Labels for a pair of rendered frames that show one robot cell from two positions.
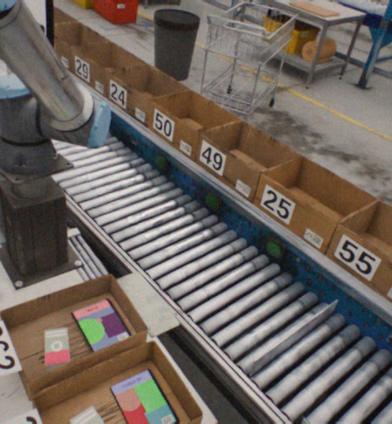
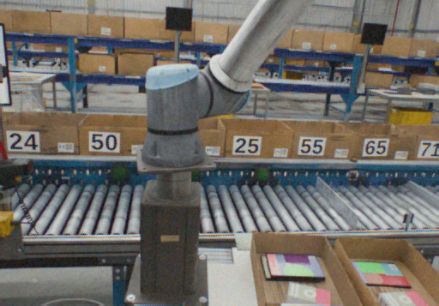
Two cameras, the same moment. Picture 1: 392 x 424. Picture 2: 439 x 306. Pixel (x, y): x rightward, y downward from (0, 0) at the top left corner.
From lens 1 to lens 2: 1.52 m
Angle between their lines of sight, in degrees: 50
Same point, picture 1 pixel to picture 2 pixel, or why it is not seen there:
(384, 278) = (330, 148)
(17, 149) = (192, 136)
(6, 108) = (185, 93)
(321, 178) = (237, 127)
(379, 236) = not seen: hidden behind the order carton
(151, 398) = (373, 267)
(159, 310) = not seen: hidden behind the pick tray
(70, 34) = not seen: outside the picture
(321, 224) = (283, 139)
